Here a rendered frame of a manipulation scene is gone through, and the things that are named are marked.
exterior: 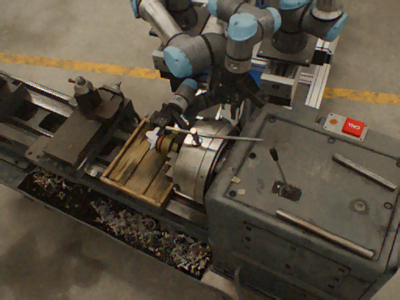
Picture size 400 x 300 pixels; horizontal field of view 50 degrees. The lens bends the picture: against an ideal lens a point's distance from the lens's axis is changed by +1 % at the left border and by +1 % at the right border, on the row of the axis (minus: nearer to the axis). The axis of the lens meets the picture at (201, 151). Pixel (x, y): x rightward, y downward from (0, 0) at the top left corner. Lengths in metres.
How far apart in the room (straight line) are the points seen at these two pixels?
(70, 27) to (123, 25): 0.47
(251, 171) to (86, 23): 2.91
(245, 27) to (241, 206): 0.52
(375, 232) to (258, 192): 0.35
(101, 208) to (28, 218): 0.88
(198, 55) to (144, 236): 0.92
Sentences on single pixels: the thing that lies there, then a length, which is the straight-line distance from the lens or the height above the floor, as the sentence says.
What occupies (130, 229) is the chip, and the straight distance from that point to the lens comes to 2.05.
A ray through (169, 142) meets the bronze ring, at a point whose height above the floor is 1.12.
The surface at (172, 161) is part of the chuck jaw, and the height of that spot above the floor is 1.11.
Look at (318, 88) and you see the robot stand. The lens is 2.98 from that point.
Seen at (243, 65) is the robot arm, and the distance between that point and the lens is 1.21.
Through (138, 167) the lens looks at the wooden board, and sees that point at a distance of 1.84.
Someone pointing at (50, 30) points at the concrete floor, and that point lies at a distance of 4.09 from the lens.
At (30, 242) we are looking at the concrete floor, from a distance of 2.89.
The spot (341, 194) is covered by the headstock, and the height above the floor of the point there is 1.26.
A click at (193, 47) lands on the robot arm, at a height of 1.41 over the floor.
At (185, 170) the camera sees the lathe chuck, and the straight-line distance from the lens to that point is 1.45.
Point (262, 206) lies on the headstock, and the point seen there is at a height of 1.26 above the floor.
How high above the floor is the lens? 2.42
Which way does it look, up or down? 57 degrees down
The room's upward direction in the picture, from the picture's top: 7 degrees counter-clockwise
